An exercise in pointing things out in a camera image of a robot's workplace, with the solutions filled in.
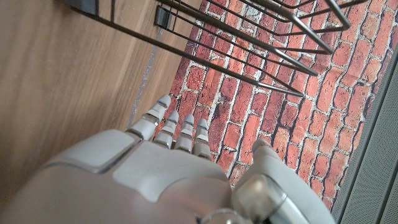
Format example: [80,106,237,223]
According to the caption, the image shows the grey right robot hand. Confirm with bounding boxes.
[0,95,336,224]

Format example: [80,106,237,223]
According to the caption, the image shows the red brick printed backdrop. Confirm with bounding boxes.
[169,0,398,212]

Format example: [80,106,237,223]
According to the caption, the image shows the black wire file holder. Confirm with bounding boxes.
[65,0,368,97]

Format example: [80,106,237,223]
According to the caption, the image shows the grey perforated panel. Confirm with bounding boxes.
[331,46,398,224]

